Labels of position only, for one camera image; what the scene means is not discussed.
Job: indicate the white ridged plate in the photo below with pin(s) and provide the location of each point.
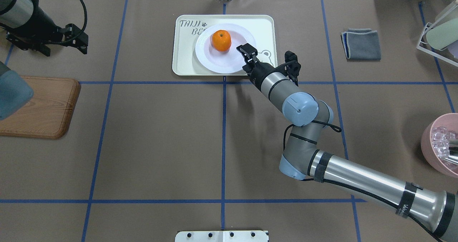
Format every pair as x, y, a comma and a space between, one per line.
227, 62

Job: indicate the brown wooden tray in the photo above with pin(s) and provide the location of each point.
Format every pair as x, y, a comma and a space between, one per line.
49, 112

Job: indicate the pink bowl with cutlery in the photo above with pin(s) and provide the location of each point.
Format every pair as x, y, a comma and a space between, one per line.
439, 144

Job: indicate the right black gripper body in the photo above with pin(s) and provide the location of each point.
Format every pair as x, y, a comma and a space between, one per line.
257, 72

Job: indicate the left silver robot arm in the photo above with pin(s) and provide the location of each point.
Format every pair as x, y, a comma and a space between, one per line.
28, 27

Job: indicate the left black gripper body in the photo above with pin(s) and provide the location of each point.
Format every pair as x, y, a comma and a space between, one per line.
43, 26

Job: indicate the grey folded cloth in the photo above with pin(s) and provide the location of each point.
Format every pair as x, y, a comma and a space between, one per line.
361, 44

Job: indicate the orange mandarin fruit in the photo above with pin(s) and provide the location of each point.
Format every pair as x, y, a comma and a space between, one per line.
221, 40

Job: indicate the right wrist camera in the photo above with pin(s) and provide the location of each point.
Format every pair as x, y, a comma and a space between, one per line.
292, 67

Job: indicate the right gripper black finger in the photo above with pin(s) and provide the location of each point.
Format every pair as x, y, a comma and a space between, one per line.
249, 54

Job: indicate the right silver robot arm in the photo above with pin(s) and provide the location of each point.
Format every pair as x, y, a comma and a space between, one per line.
303, 159

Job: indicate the white bear serving tray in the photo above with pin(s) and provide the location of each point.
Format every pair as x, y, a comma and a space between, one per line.
189, 27

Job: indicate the white wire rack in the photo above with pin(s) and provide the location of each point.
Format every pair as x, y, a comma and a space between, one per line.
448, 13

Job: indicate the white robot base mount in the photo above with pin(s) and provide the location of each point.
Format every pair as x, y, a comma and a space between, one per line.
223, 236

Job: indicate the lilac cup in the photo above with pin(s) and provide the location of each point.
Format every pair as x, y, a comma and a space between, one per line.
453, 49

